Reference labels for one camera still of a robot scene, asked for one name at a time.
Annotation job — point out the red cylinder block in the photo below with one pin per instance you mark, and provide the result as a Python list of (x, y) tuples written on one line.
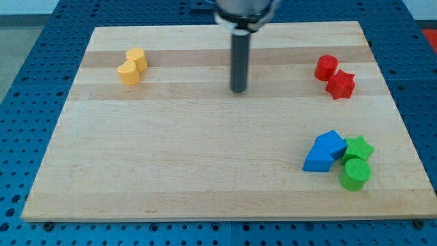
[(326, 67)]

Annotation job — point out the red star block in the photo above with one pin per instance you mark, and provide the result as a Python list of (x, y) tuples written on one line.
[(341, 85)]

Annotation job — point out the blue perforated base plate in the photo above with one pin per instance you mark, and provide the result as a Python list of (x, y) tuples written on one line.
[(32, 106)]

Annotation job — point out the blue cube block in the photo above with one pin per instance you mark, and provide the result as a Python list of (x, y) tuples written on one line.
[(333, 143)]

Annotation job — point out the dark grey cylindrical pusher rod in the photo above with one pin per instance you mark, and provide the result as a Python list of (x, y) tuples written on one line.
[(239, 60)]

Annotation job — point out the green star block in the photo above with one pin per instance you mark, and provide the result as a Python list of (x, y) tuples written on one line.
[(357, 148)]

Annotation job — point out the yellow heart block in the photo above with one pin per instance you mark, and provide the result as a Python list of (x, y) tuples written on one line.
[(128, 73)]

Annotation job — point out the blue triangle block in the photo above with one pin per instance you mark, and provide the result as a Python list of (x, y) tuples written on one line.
[(318, 159)]

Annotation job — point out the yellow hexagon block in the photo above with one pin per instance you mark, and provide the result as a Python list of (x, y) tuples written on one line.
[(137, 55)]

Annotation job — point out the green cylinder block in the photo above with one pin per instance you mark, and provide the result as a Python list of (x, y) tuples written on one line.
[(355, 174)]

